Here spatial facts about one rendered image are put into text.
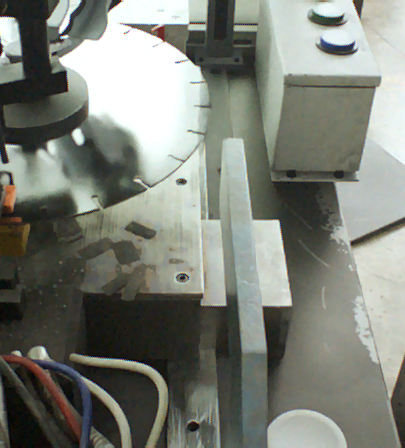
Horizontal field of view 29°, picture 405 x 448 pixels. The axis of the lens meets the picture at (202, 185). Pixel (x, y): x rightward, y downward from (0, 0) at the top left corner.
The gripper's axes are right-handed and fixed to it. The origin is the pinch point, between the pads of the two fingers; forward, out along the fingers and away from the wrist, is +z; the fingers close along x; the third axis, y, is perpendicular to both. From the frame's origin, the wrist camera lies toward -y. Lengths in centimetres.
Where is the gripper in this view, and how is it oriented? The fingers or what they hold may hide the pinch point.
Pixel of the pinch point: (54, 43)
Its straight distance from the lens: 72.9
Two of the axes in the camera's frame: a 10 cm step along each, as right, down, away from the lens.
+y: 3.7, 4.4, -8.2
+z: -4.4, 8.6, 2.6
